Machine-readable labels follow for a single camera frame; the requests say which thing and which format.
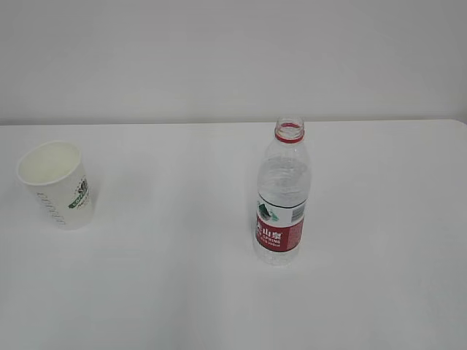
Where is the clear water bottle red label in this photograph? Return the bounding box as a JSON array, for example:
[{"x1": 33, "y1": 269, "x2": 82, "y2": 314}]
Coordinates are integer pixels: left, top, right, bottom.
[{"x1": 254, "y1": 117, "x2": 312, "y2": 265}]

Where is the white paper cup green logo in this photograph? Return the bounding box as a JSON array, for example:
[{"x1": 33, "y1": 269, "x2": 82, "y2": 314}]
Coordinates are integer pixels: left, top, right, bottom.
[{"x1": 17, "y1": 141, "x2": 93, "y2": 230}]

